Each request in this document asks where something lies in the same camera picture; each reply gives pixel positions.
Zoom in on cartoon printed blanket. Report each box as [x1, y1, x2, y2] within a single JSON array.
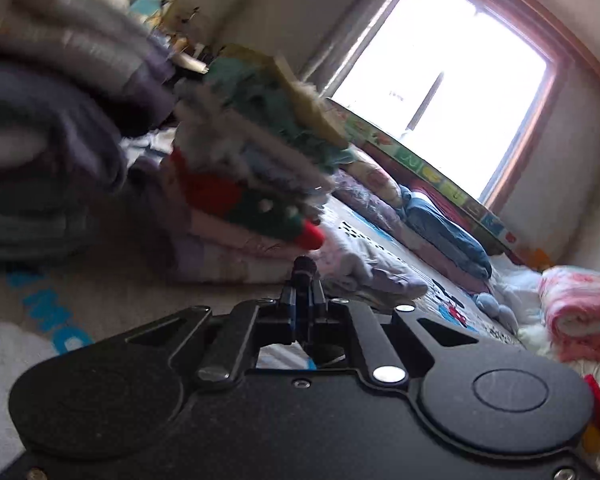
[[0, 195, 527, 411]]

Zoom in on colourful picture foam mat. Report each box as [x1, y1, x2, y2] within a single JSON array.
[[325, 97, 552, 272]]

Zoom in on teal box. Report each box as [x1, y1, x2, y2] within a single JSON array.
[[129, 0, 169, 19]]

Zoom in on stack of folded colourful clothes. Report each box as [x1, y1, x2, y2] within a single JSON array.
[[164, 44, 357, 287]]

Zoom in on pile of grey purple bedding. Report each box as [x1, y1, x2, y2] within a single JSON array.
[[0, 0, 182, 275]]

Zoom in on wooden framed window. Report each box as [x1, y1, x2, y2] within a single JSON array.
[[300, 0, 577, 217]]

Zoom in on floral pillow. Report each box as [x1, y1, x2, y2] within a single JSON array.
[[347, 147, 407, 209]]

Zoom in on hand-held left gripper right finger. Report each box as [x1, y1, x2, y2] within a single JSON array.
[[304, 269, 482, 385]]

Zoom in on pink folded blanket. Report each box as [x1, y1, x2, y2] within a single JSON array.
[[536, 265, 600, 364]]

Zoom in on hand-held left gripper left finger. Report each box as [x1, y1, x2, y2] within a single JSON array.
[[124, 266, 304, 382]]

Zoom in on blue folded quilt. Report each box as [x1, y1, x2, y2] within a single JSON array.
[[399, 185, 494, 282]]

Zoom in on light purple floral cloth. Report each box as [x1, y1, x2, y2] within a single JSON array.
[[314, 240, 430, 307]]

